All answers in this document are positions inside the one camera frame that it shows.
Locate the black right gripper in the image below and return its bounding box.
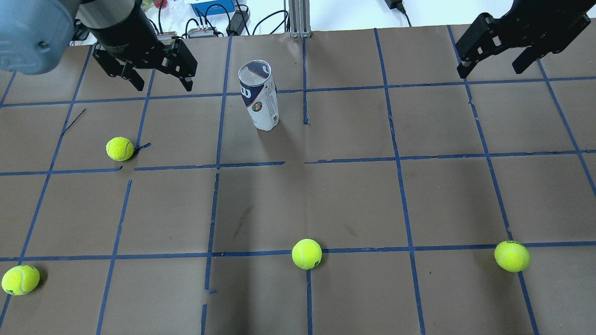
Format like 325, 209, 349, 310
455, 0, 595, 79

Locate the aluminium frame post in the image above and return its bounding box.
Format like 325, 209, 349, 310
288, 0, 312, 38

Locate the tennis ball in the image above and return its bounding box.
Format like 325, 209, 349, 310
494, 240, 531, 272
291, 238, 322, 270
1, 265, 41, 295
106, 136, 135, 161

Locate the tangle of cables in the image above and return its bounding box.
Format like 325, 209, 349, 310
144, 0, 289, 40

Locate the black power adapter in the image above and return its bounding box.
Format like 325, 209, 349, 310
226, 9, 251, 36

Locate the clear tennis ball can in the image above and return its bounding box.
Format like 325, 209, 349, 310
238, 60, 279, 131

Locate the blue box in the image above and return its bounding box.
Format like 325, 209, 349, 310
185, 0, 236, 17

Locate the tennis ball far right side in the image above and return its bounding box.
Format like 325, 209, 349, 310
494, 240, 531, 272

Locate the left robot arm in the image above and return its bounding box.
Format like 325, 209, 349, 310
0, 0, 198, 91

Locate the tennis ball near left side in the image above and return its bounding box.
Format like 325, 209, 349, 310
106, 136, 135, 161

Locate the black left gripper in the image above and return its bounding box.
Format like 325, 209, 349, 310
92, 39, 198, 92

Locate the tennis ball centre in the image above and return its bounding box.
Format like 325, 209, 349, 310
291, 238, 322, 270

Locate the tennis ball far left side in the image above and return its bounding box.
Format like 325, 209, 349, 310
1, 265, 41, 295

